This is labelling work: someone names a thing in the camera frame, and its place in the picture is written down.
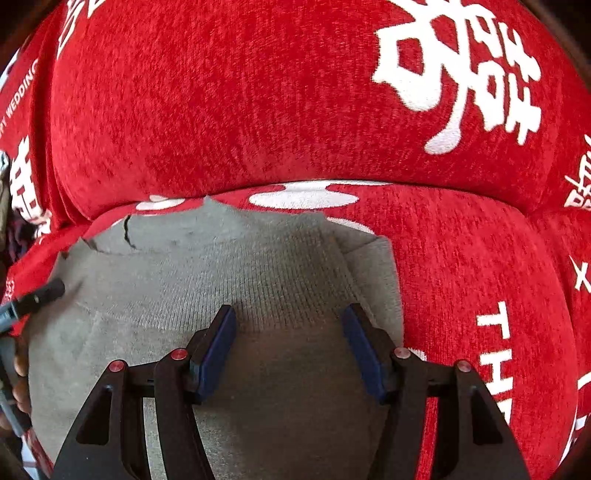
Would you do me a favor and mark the grey knit sweater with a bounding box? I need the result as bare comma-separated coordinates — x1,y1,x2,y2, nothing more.
27,200,404,479

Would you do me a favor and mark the person's left hand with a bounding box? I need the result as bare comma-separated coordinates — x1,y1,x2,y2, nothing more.
1,349,32,438

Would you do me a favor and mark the dark plaid cloth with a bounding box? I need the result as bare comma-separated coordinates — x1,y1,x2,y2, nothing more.
4,212,36,266

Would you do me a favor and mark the red wedding bed cover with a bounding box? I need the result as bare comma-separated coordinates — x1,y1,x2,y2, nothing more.
2,181,590,479

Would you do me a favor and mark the red wedding quilt roll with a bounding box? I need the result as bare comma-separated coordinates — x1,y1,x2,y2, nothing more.
1,1,590,230

